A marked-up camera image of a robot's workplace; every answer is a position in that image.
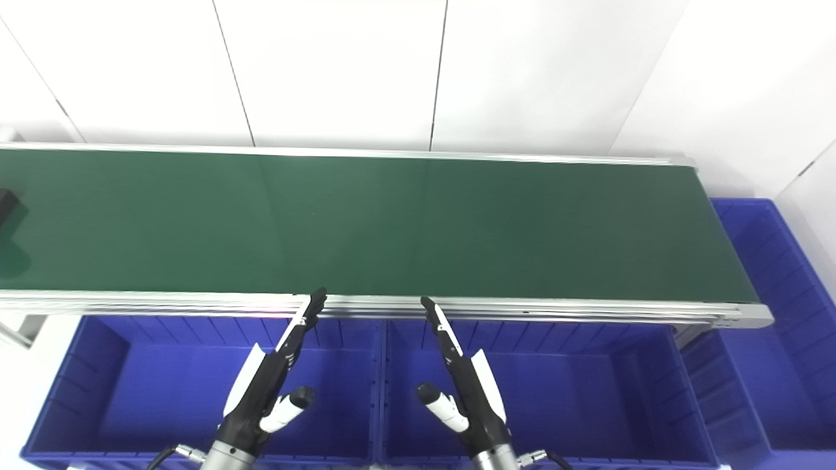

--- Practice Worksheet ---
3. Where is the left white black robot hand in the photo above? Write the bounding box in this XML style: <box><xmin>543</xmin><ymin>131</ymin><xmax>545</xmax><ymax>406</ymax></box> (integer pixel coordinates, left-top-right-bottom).
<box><xmin>222</xmin><ymin>287</ymin><xmax>328</xmax><ymax>459</ymax></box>

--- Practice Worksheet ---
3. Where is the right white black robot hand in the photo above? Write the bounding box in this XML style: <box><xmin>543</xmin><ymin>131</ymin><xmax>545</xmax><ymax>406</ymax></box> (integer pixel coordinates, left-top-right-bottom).
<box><xmin>417</xmin><ymin>296</ymin><xmax>514</xmax><ymax>459</ymax></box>

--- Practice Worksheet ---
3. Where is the black cylinder block part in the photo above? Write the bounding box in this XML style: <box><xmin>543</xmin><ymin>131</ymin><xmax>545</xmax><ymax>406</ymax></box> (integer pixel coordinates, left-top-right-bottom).
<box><xmin>0</xmin><ymin>189</ymin><xmax>22</xmax><ymax>227</ymax></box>

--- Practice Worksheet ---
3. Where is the blue plastic bin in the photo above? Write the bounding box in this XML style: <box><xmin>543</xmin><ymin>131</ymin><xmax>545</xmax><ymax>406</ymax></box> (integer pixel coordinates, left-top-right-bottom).
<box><xmin>20</xmin><ymin>313</ymin><xmax>383</xmax><ymax>470</ymax></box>
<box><xmin>679</xmin><ymin>198</ymin><xmax>836</xmax><ymax>470</ymax></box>
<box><xmin>379</xmin><ymin>319</ymin><xmax>720</xmax><ymax>470</ymax></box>

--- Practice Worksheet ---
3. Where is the green conveyor belt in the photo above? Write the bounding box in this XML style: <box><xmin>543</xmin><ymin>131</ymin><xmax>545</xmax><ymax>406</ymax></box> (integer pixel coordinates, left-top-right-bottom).
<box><xmin>0</xmin><ymin>149</ymin><xmax>762</xmax><ymax>305</ymax></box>
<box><xmin>0</xmin><ymin>140</ymin><xmax>775</xmax><ymax>331</ymax></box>

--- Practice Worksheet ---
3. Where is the aluminium conveyor leg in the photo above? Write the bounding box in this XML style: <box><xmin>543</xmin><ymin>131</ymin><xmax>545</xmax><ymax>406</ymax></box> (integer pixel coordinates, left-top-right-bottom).
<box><xmin>673</xmin><ymin>323</ymin><xmax>714</xmax><ymax>348</ymax></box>
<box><xmin>0</xmin><ymin>313</ymin><xmax>48</xmax><ymax>348</ymax></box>

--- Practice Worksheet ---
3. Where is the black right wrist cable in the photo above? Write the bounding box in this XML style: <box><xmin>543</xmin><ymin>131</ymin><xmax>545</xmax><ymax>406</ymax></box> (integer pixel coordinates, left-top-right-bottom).
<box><xmin>516</xmin><ymin>449</ymin><xmax>575</xmax><ymax>470</ymax></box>

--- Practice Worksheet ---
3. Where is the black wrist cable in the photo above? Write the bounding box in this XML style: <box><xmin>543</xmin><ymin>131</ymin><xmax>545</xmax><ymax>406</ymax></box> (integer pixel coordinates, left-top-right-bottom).
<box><xmin>516</xmin><ymin>449</ymin><xmax>575</xmax><ymax>470</ymax></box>
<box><xmin>146</xmin><ymin>443</ymin><xmax>208</xmax><ymax>470</ymax></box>

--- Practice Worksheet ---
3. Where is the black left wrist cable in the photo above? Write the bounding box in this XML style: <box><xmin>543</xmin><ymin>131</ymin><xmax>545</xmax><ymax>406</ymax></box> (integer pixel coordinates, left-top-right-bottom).
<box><xmin>146</xmin><ymin>443</ymin><xmax>208</xmax><ymax>470</ymax></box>

